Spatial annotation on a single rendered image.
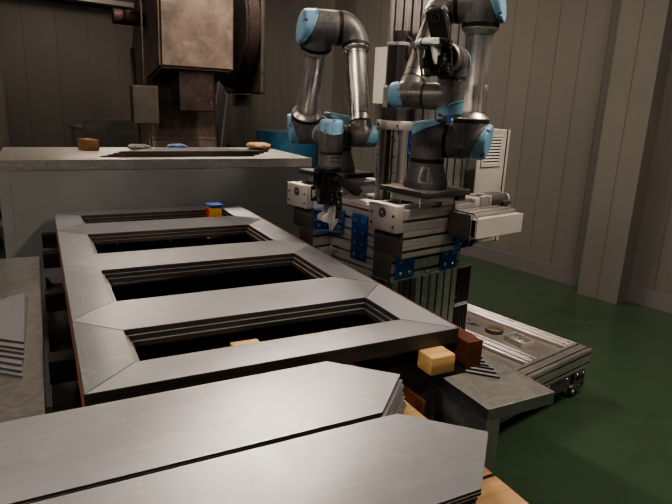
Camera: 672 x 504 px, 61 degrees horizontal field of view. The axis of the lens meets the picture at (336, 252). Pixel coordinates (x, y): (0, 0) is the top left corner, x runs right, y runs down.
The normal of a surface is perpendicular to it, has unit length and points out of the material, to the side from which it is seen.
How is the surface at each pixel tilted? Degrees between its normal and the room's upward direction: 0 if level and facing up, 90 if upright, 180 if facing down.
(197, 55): 92
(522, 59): 90
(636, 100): 90
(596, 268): 90
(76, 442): 0
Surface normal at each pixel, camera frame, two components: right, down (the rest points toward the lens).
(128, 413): 0.04, -0.97
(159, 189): 0.46, 0.24
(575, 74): -0.78, 0.13
